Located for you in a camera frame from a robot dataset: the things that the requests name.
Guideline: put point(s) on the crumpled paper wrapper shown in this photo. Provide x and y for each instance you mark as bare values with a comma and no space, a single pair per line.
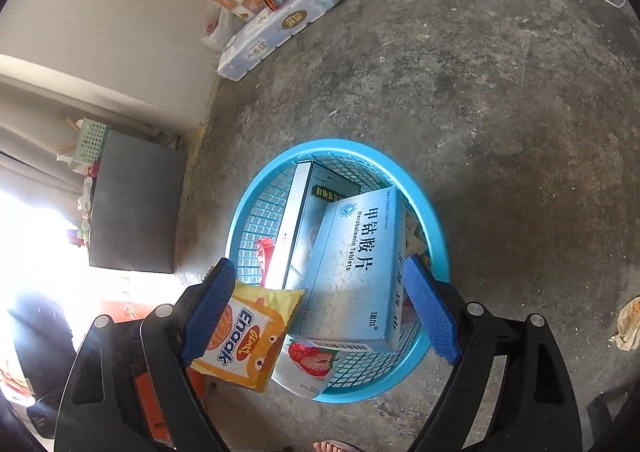
627,327

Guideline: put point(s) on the green plastic basket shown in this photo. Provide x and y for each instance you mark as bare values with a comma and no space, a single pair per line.
92,139

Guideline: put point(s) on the white plastic bag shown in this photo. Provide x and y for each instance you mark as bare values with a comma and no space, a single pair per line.
217,32

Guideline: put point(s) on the yellow snack packet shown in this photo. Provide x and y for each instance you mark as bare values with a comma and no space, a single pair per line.
250,332

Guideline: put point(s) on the red snack wrapper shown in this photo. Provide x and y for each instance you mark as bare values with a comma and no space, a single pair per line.
264,254

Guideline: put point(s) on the grey cabinet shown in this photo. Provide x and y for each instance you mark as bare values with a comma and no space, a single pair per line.
135,202

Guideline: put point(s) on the toilet paper pack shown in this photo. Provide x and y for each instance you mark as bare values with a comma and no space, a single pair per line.
270,32

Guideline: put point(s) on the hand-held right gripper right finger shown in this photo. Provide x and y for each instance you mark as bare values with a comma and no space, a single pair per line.
430,312

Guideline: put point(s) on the orange object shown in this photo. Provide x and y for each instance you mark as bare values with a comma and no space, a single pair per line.
150,392

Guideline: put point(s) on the person's foot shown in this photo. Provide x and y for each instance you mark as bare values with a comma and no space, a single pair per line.
332,447

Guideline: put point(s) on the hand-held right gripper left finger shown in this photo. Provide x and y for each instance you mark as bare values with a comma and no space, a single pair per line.
210,312

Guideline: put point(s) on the blue mesh waste basket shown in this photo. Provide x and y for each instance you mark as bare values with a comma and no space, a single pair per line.
350,144

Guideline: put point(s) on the light blue medicine box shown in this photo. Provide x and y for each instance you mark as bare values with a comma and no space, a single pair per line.
350,272

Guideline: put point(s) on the white strawberry drink bottle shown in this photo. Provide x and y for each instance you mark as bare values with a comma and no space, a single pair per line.
300,372

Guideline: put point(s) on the beige curtain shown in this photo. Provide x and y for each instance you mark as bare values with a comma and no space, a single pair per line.
30,157

